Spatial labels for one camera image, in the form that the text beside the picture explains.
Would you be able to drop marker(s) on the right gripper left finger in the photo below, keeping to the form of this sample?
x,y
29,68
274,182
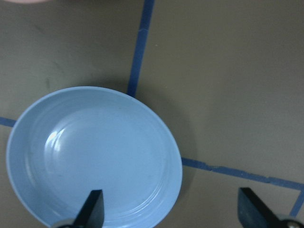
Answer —
x,y
92,213

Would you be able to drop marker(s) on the blue plate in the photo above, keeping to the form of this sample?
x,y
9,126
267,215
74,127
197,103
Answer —
x,y
86,138

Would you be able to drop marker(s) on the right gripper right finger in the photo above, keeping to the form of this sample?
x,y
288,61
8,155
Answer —
x,y
254,213

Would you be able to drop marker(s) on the pink bowl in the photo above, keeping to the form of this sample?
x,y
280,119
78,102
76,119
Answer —
x,y
27,1

